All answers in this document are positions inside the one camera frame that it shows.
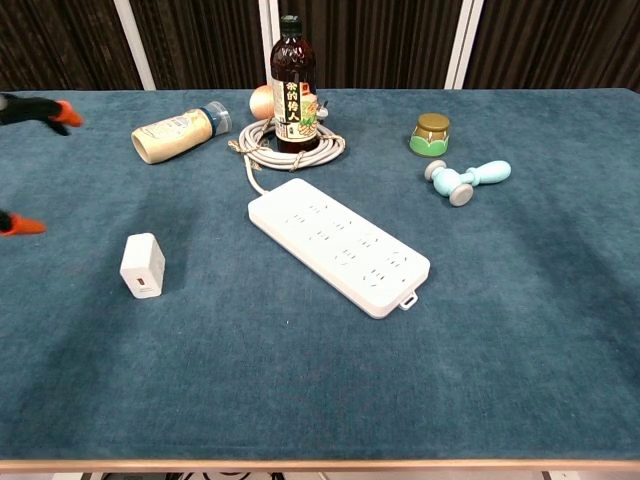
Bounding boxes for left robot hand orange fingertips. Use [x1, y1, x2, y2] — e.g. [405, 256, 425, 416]
[0, 93, 85, 237]

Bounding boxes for white charger plug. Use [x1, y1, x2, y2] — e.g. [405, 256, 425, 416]
[119, 232, 167, 300]

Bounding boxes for white power strip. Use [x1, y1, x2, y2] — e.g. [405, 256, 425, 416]
[247, 177, 432, 320]

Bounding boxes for dark slatted partition panel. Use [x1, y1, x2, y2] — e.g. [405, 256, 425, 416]
[128, 0, 266, 91]
[277, 0, 464, 91]
[0, 0, 144, 92]
[464, 0, 640, 94]

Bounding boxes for beige squeeze sauce bottle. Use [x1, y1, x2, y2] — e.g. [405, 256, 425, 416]
[130, 101, 233, 165]

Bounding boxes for orange ball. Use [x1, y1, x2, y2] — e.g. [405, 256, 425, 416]
[249, 84, 276, 121]

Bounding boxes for dark tea bottle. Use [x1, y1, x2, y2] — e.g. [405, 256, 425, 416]
[270, 13, 319, 154]

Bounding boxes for blue table mat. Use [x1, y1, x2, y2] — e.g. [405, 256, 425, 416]
[0, 88, 640, 461]

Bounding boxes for green jar gold lid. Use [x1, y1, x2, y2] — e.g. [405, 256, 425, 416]
[408, 112, 452, 158]

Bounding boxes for light blue toy hammer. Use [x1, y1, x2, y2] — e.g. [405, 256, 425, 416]
[424, 159, 512, 207]

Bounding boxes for white partition post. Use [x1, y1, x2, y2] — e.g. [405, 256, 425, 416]
[258, 0, 281, 91]
[443, 0, 486, 90]
[112, 0, 157, 91]

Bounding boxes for coiled grey power cable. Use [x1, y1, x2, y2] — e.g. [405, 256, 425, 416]
[228, 118, 347, 196]

